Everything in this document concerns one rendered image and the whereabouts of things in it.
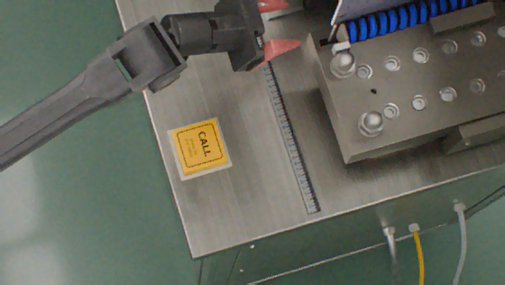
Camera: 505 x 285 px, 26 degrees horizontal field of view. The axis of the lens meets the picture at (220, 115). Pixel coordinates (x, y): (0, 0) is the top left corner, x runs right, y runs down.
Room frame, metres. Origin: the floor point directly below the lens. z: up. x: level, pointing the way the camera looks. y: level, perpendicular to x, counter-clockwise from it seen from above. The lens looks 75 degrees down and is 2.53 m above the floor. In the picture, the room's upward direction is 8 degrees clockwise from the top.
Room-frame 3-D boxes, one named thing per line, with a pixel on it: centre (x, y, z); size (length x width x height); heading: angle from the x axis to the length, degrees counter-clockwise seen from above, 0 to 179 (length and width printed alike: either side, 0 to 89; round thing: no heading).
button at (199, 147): (0.38, 0.03, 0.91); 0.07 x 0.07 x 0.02; 24
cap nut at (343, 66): (0.50, -0.17, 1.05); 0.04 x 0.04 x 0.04
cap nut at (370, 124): (0.42, -0.21, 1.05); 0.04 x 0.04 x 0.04
